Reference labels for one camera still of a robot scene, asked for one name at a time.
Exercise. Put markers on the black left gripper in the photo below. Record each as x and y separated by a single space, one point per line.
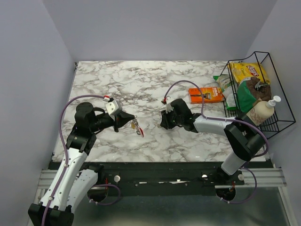
120 119

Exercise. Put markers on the brown crumpled bag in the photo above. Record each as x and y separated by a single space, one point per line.
260 89

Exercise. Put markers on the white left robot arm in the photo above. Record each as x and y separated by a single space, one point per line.
71 183

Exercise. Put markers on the orange razor box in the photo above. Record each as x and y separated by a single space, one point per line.
208 95

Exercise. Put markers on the red handled steel key organizer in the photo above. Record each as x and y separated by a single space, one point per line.
135 125

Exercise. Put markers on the white green snack bag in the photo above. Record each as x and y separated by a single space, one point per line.
226 84

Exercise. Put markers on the yellow chips bag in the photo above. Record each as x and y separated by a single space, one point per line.
241 71

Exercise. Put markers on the cream lotion pump bottle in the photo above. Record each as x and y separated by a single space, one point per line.
263 110

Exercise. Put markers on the black wire rack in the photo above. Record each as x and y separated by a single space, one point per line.
283 116

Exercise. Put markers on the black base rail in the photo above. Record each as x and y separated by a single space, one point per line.
163 178

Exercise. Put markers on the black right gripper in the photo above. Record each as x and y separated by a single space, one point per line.
164 122

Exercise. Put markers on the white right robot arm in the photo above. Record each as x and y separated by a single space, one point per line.
244 137

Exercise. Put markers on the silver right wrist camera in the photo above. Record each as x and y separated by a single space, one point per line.
167 102

